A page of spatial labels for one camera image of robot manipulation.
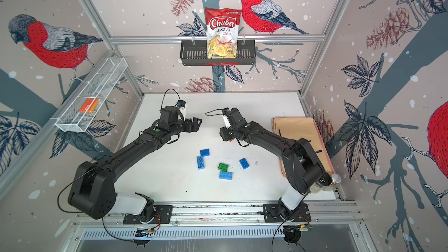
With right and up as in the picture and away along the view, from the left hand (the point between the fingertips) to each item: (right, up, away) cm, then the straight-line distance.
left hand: (197, 116), depth 86 cm
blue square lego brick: (+24, -24, +1) cm, 34 cm away
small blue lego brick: (+3, -20, +5) cm, 21 cm away
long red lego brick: (+17, -11, -6) cm, 21 cm away
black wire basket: (-3, +35, +9) cm, 36 cm away
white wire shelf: (-48, +16, -2) cm, 51 cm away
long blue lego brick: (+1, -24, +2) cm, 24 cm away
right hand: (+13, -8, +4) cm, 16 cm away
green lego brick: (+13, -26, +1) cm, 30 cm away
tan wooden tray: (+62, -8, +16) cm, 65 cm away
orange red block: (-40, +6, -17) cm, 44 cm away
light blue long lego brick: (+15, -29, -2) cm, 32 cm away
